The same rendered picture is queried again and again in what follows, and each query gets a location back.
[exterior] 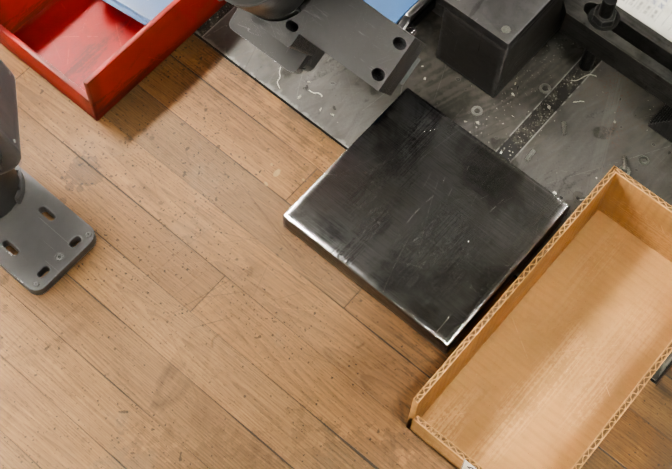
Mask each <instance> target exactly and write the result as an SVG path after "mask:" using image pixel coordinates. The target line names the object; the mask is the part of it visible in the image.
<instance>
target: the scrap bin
mask: <svg viewBox="0 0 672 469"><path fill-rule="evenodd" d="M226 3H227V2H226V1H225V0H222V1H218V0H173V1H172V2H171V3H170V4H169V5H168V6H167V7H165V8H164V9H163V10H162V11H161V12H160V13H159V14H158V15H156V16H155V17H154V18H153V19H152V20H151V21H150V22H149V23H148V24H146V25H143V24H142V23H140V22H138V21H137V20H135V19H133V18H132V17H130V16H128V15H127V14H125V13H123V12H122V11H120V10H118V9H116V8H115V7H113V6H111V5H110V4H108V3H106V2H105V1H103V0H0V43H1V44H2V45H3V46H5V47H6V48H7V49H8V50H10V51H11V52H12V53H13V54H15V55H16V56H17V57H18V58H20V59H21V60H22V61H23V62H25V63H26V64H27V65H28V66H29V67H31V68H32V69H33V70H34V71H36V72H37V73H38V74H39V75H41V76H42V77H43V78H44V79H46V80H47V81H48V82H49V83H51V84H52V85H53V86H54V87H56V88H57V89H58V90H59V91H61V92H62V93H63V94H64V95H65V96H67V97H68V98H69V99H70V100H72V101H73V102H74V103H75V104H77V105H78V106H79V107H80V108H82V109H83V110H84V111H85V112H87V113H88V114H89V115H90V116H92V117H93V118H94V119H95V120H97V121H98V120H99V119H100V118H101V117H103V116H104V115H105V114H106V113H107V112H108V111H109V110H110V109H111V108H112V107H113V106H115V105H116V104H117V103H118V102H119V101H120V100H121V99H122V98H123V97H124V96H125V95H127V94H128V93H129V92H130V91H131V90H132V89H133V88H134V87H135V86H136V85H137V84H139V83H140V82H141V81H142V80H143V79H144V78H145V77H146V76H147V75H148V74H149V73H151V72H152V71H153V70H154V69H155V68H156V67H157V66H158V65H159V64H160V63H161V62H163V61H164V60H165V59H166V58H167V57H168V56H169V55H170V54H171V53H172V52H173V51H175V50H176V49H177V48H178V47H179V46H180V45H181V44H182V43H183V42H184V41H185V40H187V39H188V38H189V37H190V36H191V35H192V34H193V33H194V32H195V31H196V30H197V29H199V28H200V27H201V26H202V25H203V24H204V23H205V22H206V21H207V20H208V19H209V18H211V17H212V16H213V15H214V14H215V13H216V12H217V11H218V10H219V9H220V8H221V7H223V6H224V5H225V4H226Z"/></svg>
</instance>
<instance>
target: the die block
mask: <svg viewBox="0 0 672 469"><path fill-rule="evenodd" d="M563 2H564V0H555V1H554V2H553V3H552V4H551V5H550V6H549V7H548V8H547V9H546V10H545V11H544V12H543V13H542V14H541V15H540V17H539V18H538V19H537V20H536V21H535V22H534V23H533V24H532V25H531V26H530V27H529V28H528V29H527V30H526V31H525V32H524V33H523V34H522V36H521V37H520V38H519V39H518V40H517V41H516V42H515V43H514V44H513V45H512V46H511V47H510V48H509V49H508V50H507V51H506V50H504V49H503V48H501V47H500V46H499V45H497V44H496V43H494V42H493V41H491V40H490V39H488V38H487V37H486V36H484V35H483V34H481V33H480V32H478V31H477V30H476V29H474V28H473V27H471V26H470V25H468V24H467V23H466V22H464V21H463V20H461V19H460V18H458V17H457V16H456V15H454V14H453V13H451V12H450V11H448V10H447V9H446V8H444V7H443V6H441V5H440V4H438V3H437V2H436V4H435V8H434V9H433V10H432V11H433V12H435V13H436V14H437V15H439V16H440V17H443V18H442V24H441V30H440V35H439V41H438V47H437V53H436V57H437V58H438V59H440V60H441V61H442V62H444V63H445V64H447V65H448V66H449V67H451V68H452V69H454V70H455V71H456V72H458V73H459V74H461V75H462V76H463V77H465V78H466V79H468V80H469V81H470V82H472V83H473V84H475V85H476V86H477V87H479V88H480V89H482V90H483V91H484V92H486V93H487V94H489V95H490V96H491V97H493V98H495V97H496V96H497V95H498V94H499V93H500V92H501V91H502V90H503V88H504V87H505V86H506V85H507V84H508V83H509V82H510V81H511V80H512V79H513V78H514V77H515V76H516V75H517V73H518V72H519V71H520V70H521V69H522V68H523V67H524V66H525V65H526V64H527V63H528V62H529V61H530V60H531V59H532V57H533V56H534V55H535V54H536V53H537V52H538V51H539V50H540V49H541V48H542V47H543V46H544V45H545V44H546V42H547V41H548V40H549V39H550V38H551V37H552V36H553V35H554V34H555V33H556V32H557V31H558V30H559V29H560V20H559V15H560V11H561V8H562V5H563Z"/></svg>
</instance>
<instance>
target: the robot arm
mask: <svg viewBox="0 0 672 469"><path fill-rule="evenodd" d="M218 1H222V0H218ZM225 1H226V2H228V3H230V4H232V5H234V6H237V7H238V8H237V10H236V11H235V13H234V14H233V16H232V17H231V19H230V22H229V26H230V28H231V29H232V30H233V31H234V32H236V33H237V34H238V35H240V36H241V37H243V38H244V39H245V40H247V41H248V42H249V43H251V44H252V45H253V46H255V47H256V48H258V49H259V50H260V51H262V52H263V53H264V54H266V55H267V56H268V57H270V58H271V59H273V60H274V61H275V62H277V63H278V64H279V65H281V66H282V67H283V68H285V69H286V70H287V71H289V72H292V73H295V74H300V73H302V72H303V71H306V72H310V71H312V70H313V69H314V68H315V66H316V65H317V63H318V62H319V61H320V59H321V58H322V56H323V55H324V53H326V54H328V55H329V56H331V57H332V58H333V59H335V60H336V61H337V62H339V63H340V64H342V65H343V66H344V67H346V68H347V69H349V70H350V71H351V72H353V73H354V74H355V75H357V76H358V77H360V78H361V79H362V80H364V81H365V82H366V83H368V84H369V85H371V86H372V87H373V88H375V89H376V90H378V91H379V92H382V93H385V94H387V95H390V96H391V95H392V93H393V92H394V90H395V89H396V87H397V86H398V85H399V83H400V84H401V85H404V83H405V82H406V80H407V79H408V78H409V76H410V75H411V73H412V72H413V70H414V69H415V67H416V66H417V65H418V63H419V62H420V60H421V59H420V58H419V57H418V56H419V54H420V53H421V51H422V50H423V49H424V47H425V46H426V44H425V43H423V42H422V41H420V40H419V39H417V38H416V37H415V36H413V35H412V34H410V33H409V32H407V31H406V30H404V29H403V28H401V27H400V26H399V25H397V24H396V23H394V22H393V21H391V20H390V19H388V18H387V17H386V16H384V15H383V14H381V13H380V12H379V11H377V10H376V9H375V8H373V7H372V6H370V5H369V4H367V3H366V2H365V1H363V0H225ZM20 160H21V148H20V135H19V122H18V108H17V95H16V81H15V76H14V74H13V73H12V72H11V71H10V69H9V68H8V67H7V66H6V65H5V64H4V63H3V61H2V60H1V59H0V267H2V268H3V269H4V270H5V271H6V272H7V273H8V274H10V275H11V276H12V277H13V278H14V279H15V280H16V281H18V282H19V283H20V284H21V285H22V286H23V287H24V288H26V289H27V290H28V291H29V292H30V293H32V294H34V295H42V294H44V293H46V292H47V291H48V290H49V289H50V288H51V287H52V286H54V285H55V284H56V283H57V282H58V281H59V280H60V279H61V278H62V277H63V276H64V275H65V274H66V273H67V272H68V271H69V270H70V269H71V268H72V267H73V266H74V265H75V264H76V263H77V262H78V261H79V260H81V259H82V258H83V257H84V256H85V255H86V254H87V253H88V252H89V251H90V250H91V249H92V248H93V247H94V246H95V244H96V235H95V232H94V230H93V228H92V227H91V226H90V225H89V224H87V223H86V222H85V221H84V220H83V219H81V218H80V217H79V216H78V215H77V214H75V213H74V212H73V211H72V210H71V209H69V208H68V207H67V206H66V205H65V204H63V203H62V202H61V201H60V200H59V199H58V198H56V197H55V196H54V195H53V194H52V193H50V192H49V191H48V190H47V189H46V188H44V187H43V186H42V185H41V184H40V183H38V182H37V181H36V180H35V179H34V178H32V177H31V176H30V175H29V174H28V173H27V172H25V171H24V170H23V169H22V168H21V167H19V165H18V164H19V162H20ZM43 212H47V213H49V214H50V215H51V216H52V217H53V218H55V219H54V220H48V219H47V218H46V217H45V216H44V215H43V214H42V213H43ZM78 241H80V242H79V243H78V244H77V245H76V246H75V247H73V246H74V245H75V244H76V243H77V242H78ZM7 246H12V247H13V248H14V249H15V250H16V251H18V254H16V255H13V254H12V253H10V252H9V251H8V250H7V249H6V247H7ZM47 271H49V272H48V273H47V274H46V275H45V276H44V277H42V278H40V277H41V276H42V275H43V274H44V273H45V272H47Z"/></svg>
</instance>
